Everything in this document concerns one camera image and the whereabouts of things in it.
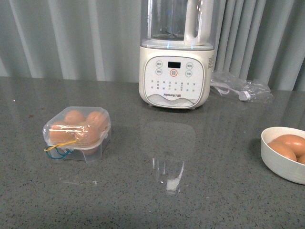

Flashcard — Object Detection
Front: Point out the brown egg in bowl left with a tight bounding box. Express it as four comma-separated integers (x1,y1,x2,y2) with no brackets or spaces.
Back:
267,141,297,161

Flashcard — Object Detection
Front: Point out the brown top egg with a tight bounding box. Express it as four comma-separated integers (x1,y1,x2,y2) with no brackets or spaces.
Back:
74,122,100,155

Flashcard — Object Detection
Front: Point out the brown egg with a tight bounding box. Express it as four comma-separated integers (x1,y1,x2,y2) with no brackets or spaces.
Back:
86,111,108,131
267,141,297,161
297,155,305,165
274,134,305,158
74,122,100,155
64,110,86,125
49,121,74,144

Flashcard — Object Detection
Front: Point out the blue rubber band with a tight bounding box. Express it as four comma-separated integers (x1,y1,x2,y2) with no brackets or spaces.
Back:
44,146,72,160

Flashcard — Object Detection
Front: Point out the white power cable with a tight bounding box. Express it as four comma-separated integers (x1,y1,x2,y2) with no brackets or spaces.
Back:
210,80,251,101

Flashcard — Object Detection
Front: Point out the brown egg in box back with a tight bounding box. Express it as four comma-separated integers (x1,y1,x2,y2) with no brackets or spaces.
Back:
64,110,86,125

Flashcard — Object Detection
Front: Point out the brown egg in bowl front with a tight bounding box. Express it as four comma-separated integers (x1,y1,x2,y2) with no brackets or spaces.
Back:
297,155,305,165

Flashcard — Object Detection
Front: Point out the brown egg in box left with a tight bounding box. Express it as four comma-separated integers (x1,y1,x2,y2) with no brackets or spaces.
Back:
49,121,74,144

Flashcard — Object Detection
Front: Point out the cream Joyoung blender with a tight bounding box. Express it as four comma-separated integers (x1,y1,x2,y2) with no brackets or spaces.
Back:
139,0,220,109

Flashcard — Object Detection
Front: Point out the white round bowl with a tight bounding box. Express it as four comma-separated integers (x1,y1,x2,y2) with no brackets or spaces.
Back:
261,126,305,185

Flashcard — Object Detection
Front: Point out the yellow rubber band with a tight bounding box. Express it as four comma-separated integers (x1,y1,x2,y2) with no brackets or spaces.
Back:
44,140,78,152

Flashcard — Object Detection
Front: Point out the clear plastic egg box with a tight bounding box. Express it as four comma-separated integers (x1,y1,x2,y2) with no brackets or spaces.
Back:
42,106,112,163

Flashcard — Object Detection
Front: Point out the clear plastic bag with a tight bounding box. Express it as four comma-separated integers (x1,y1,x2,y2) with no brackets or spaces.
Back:
211,72,274,104

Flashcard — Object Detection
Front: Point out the brown egg in box right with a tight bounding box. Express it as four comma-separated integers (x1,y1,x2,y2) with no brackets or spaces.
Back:
86,111,108,131

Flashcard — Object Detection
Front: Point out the brown egg in bowl back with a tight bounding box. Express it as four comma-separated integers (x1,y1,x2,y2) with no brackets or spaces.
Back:
274,134,305,158

